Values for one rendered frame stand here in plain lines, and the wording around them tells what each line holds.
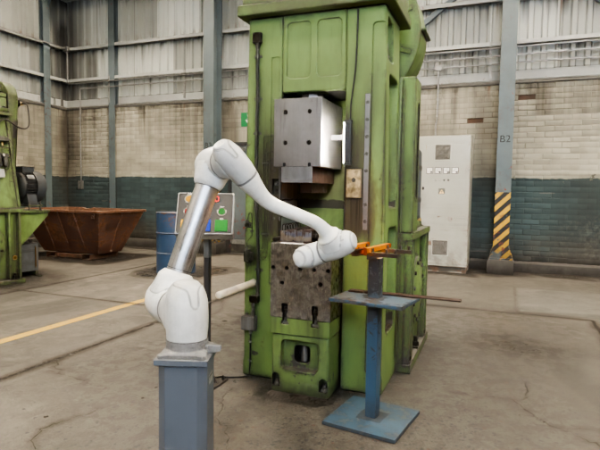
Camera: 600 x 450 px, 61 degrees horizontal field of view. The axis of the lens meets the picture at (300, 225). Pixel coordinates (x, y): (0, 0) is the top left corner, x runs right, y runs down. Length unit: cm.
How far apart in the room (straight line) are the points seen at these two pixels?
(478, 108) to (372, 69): 579
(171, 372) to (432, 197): 658
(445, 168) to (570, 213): 201
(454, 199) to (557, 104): 211
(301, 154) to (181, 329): 146
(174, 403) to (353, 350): 147
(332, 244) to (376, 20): 152
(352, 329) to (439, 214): 515
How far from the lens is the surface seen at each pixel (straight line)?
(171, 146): 1080
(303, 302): 303
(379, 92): 311
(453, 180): 812
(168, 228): 751
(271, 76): 334
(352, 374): 327
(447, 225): 813
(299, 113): 307
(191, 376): 198
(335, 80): 318
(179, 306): 194
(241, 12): 347
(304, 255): 221
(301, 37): 333
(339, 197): 345
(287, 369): 319
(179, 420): 205
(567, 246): 879
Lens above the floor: 122
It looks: 4 degrees down
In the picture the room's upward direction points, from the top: 1 degrees clockwise
